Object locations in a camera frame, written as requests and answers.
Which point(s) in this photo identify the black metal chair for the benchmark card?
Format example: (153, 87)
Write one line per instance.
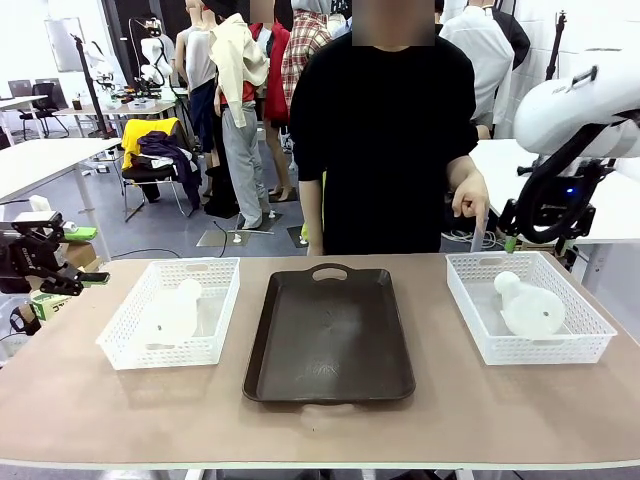
(150, 177)

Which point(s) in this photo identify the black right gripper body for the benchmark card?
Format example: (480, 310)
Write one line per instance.
(556, 209)

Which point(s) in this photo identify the black tripod stand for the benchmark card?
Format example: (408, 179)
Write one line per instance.
(90, 90)

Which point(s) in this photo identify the mannequin with plaid shirt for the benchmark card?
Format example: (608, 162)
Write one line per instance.
(300, 50)

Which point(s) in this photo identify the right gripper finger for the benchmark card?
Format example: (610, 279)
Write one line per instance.
(567, 240)
(510, 225)

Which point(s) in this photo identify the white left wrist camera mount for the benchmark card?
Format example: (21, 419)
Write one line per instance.
(35, 216)

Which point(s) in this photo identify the translucent plastic conical flask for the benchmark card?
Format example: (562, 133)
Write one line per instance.
(530, 307)
(175, 315)

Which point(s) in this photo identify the grey whiteboard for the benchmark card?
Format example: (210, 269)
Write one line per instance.
(62, 45)

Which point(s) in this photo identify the small white desk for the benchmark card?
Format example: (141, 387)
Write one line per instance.
(20, 101)

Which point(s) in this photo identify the white perforated plastic basket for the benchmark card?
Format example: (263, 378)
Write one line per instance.
(150, 310)
(590, 320)

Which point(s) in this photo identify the person in black shirt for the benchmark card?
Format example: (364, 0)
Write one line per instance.
(380, 150)

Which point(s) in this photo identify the brown cardboard box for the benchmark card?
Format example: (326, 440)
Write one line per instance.
(80, 255)

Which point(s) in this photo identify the black camera pole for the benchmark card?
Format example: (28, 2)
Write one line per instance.
(555, 50)

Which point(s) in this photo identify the dark purple garment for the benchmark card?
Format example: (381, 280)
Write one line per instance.
(170, 145)

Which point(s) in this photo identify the person's left hand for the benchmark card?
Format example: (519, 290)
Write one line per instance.
(472, 195)

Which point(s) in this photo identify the mannequin with beige jacket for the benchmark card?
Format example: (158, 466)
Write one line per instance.
(240, 100)

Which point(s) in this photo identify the person's right forearm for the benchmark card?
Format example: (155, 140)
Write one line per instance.
(311, 215)

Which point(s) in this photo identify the mannequin with white shirt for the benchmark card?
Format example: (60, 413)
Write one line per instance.
(480, 50)

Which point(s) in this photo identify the green and white box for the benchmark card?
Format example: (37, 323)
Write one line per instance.
(50, 306)

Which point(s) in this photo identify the light wooden table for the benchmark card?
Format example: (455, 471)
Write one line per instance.
(150, 107)

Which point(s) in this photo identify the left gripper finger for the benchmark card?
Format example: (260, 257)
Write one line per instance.
(80, 232)
(65, 282)

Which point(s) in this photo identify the grey mannequin base plate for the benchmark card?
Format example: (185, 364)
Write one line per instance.
(220, 237)

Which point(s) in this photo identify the person's left forearm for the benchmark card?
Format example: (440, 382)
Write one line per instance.
(462, 172)

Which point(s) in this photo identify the black office chair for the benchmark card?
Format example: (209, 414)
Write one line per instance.
(42, 102)

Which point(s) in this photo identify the mannequin with white tank top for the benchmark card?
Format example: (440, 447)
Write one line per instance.
(197, 65)

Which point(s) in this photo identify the large white table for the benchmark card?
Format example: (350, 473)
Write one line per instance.
(45, 160)

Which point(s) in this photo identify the mannequin with red dress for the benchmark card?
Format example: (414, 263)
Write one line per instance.
(277, 75)

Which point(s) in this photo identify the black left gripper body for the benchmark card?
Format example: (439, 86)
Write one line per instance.
(25, 257)

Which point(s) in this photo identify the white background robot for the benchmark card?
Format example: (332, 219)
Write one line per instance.
(150, 50)

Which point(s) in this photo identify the yellow garment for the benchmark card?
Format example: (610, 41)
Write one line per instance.
(135, 130)

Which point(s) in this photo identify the person's right hand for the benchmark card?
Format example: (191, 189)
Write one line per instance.
(315, 250)

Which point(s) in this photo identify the black hanging jacket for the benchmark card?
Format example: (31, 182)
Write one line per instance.
(515, 35)

